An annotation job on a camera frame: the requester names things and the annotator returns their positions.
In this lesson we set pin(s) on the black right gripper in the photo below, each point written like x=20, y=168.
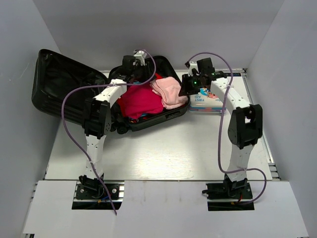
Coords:
x=185, y=87

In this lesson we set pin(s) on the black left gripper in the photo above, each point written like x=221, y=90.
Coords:
x=147, y=73

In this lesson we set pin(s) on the pink towel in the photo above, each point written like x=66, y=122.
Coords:
x=168, y=88

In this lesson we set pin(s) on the first aid tin box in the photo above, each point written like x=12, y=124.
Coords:
x=205, y=102

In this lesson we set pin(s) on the magenta garment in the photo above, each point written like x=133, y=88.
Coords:
x=139, y=100

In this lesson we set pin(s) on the red polo shirt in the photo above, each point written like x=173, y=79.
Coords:
x=138, y=120

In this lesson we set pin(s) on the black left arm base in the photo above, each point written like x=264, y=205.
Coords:
x=87, y=199

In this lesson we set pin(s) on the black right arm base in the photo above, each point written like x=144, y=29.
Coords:
x=220, y=197

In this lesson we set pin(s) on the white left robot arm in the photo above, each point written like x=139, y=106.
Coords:
x=97, y=113

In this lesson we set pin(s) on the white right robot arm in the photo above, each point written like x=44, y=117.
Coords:
x=246, y=122

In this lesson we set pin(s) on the black hard-shell suitcase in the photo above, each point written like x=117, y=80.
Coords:
x=62, y=86

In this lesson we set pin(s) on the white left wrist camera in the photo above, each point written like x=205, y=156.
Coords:
x=140, y=57

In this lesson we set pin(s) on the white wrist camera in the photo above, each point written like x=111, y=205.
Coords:
x=140, y=57
x=192, y=68

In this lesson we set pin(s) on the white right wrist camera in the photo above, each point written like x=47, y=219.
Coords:
x=192, y=68

